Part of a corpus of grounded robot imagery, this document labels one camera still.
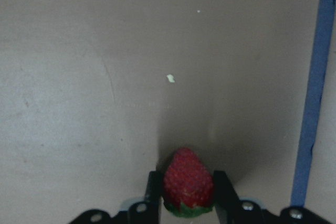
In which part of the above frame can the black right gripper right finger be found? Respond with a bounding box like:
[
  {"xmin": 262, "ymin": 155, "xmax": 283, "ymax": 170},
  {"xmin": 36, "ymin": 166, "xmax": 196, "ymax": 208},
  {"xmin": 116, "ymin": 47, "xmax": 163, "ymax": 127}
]
[{"xmin": 213, "ymin": 170, "xmax": 329, "ymax": 223}]

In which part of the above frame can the red strawberry green top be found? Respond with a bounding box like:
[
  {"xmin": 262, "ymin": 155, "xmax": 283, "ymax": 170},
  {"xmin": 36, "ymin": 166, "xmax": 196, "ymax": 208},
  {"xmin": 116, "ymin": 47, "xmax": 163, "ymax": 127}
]
[{"xmin": 163, "ymin": 147, "xmax": 214, "ymax": 218}]

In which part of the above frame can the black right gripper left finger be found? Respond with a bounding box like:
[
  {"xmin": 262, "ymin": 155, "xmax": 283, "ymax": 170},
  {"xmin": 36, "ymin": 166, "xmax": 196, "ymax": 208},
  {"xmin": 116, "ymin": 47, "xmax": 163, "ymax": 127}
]
[{"xmin": 71, "ymin": 171, "xmax": 162, "ymax": 223}]

